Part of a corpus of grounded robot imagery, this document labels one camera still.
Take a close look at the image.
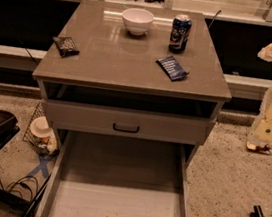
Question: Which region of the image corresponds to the closed grey drawer with handle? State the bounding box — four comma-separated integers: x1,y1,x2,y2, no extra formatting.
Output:
42,99,215,145

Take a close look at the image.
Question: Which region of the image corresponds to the blue snack bag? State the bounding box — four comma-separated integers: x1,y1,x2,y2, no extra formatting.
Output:
157,55,189,82

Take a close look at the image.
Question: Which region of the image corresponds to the black chip bag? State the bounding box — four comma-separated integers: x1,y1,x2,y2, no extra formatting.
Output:
53,36,79,58

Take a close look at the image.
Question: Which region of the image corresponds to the white bowl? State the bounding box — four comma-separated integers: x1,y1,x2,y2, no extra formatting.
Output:
122,8,154,35

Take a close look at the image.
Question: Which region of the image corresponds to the black cable on floor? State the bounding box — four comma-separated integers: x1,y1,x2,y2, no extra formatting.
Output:
0,158,43,202

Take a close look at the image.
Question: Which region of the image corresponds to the blue pepsi can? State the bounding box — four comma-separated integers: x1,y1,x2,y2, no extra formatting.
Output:
169,14,192,53

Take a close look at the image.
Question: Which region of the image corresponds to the grey drawer cabinet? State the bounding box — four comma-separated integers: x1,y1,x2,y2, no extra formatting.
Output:
33,0,231,160

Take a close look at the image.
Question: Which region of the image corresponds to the wire basket with items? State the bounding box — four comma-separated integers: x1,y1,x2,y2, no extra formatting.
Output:
23,104,58,156

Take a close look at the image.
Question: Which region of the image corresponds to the open grey lower drawer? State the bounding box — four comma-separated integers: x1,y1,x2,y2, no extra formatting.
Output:
34,132,189,217

